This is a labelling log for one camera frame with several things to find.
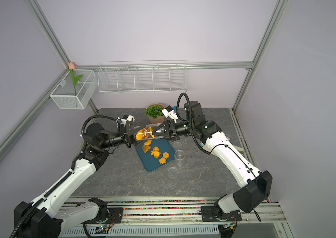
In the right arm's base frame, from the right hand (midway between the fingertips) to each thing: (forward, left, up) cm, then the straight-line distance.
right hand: (154, 136), depth 62 cm
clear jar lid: (-2, -8, -36) cm, 37 cm away
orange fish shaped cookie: (+9, +3, -33) cm, 35 cm away
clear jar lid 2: (+16, -11, -36) cm, 41 cm away
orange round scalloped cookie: (+8, -3, -34) cm, 35 cm away
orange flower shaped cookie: (+5, -1, -34) cm, 35 cm away
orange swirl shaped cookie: (+13, +4, -34) cm, 37 cm away
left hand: (0, +3, +2) cm, 4 cm away
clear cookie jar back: (+6, -12, -33) cm, 35 cm away
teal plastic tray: (+4, +7, -35) cm, 36 cm away
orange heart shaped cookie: (+13, +10, -33) cm, 37 cm away
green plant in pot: (+34, +5, -20) cm, 40 cm away
